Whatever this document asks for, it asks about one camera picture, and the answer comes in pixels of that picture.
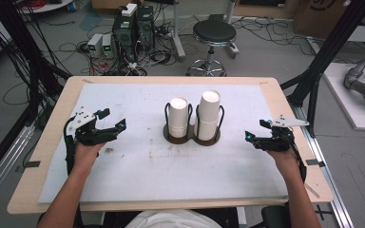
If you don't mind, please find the grey power supply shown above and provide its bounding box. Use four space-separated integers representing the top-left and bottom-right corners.
86 33 105 58
102 33 115 59

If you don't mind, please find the white box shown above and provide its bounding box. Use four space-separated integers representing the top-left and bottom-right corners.
121 3 139 18

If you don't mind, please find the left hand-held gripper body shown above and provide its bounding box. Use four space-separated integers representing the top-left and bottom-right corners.
64 106 122 146

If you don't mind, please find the white table mat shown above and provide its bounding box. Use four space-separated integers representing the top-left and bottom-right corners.
37 83 289 204

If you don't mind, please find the person's white shirt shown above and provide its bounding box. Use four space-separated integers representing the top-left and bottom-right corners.
125 209 223 228

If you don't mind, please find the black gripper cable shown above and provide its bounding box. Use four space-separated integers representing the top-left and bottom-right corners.
289 139 308 183
63 122 76 177

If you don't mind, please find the tangle of floor cables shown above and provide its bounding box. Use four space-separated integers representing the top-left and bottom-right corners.
75 41 179 77
231 15 355 65

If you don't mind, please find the black round stool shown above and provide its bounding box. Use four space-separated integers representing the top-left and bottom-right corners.
185 19 240 77

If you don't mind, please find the black wire cup holder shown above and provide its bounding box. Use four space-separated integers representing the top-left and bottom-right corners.
163 102 226 147

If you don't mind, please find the black frame post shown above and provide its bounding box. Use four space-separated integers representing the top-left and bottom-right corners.
279 0 365 138
0 0 72 127

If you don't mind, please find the white platform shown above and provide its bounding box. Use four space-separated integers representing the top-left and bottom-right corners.
322 62 365 132

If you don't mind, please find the aluminium rail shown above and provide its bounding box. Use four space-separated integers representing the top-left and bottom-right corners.
291 104 355 228
0 123 36 211

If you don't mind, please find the person's left hand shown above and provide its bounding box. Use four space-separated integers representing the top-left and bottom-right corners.
72 141 107 174

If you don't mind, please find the stack of white paper cups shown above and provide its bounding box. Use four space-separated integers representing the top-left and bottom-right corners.
168 97 189 139
195 89 221 142

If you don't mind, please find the grey desk leg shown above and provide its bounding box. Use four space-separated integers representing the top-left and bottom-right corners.
170 0 187 62

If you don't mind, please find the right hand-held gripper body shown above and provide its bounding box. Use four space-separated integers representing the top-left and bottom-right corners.
252 114 310 152

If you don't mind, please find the person's right hand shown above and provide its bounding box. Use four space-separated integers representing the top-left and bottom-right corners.
265 148 300 175

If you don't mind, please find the black computer tower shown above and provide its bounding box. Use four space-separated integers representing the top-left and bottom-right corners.
112 12 138 63
136 5 156 49

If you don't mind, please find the cardboard box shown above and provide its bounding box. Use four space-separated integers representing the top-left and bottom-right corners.
293 0 365 40

